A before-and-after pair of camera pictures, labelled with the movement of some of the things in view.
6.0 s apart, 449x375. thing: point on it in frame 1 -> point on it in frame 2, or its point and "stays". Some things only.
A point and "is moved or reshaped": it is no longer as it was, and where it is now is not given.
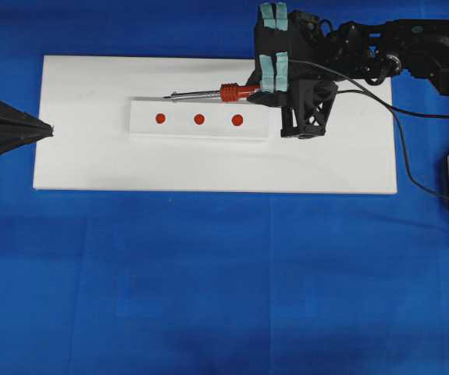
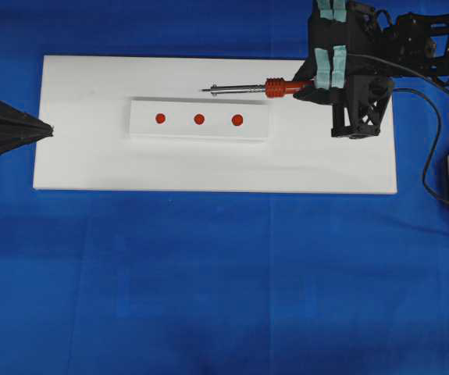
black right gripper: (313, 55) -> (370, 49)
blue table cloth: (133, 282) stays
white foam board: (87, 101) stays
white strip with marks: (181, 119) stays
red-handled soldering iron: (229, 92) is moved or reshaped
